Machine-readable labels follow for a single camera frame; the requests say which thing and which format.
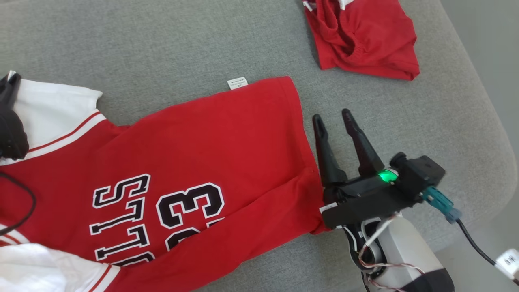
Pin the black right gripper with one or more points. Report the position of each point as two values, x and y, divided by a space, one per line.
365 200

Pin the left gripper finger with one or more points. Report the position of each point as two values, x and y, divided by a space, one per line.
14 138

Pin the red shorts white stripe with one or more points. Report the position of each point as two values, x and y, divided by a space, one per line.
365 40

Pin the red Bulls 23 jersey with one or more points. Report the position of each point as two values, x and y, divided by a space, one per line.
202 142

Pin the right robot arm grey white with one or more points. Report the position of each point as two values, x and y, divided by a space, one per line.
409 251

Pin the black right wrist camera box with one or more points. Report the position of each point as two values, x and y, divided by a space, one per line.
421 174

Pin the teal right camera connector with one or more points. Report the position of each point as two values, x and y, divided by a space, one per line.
440 202

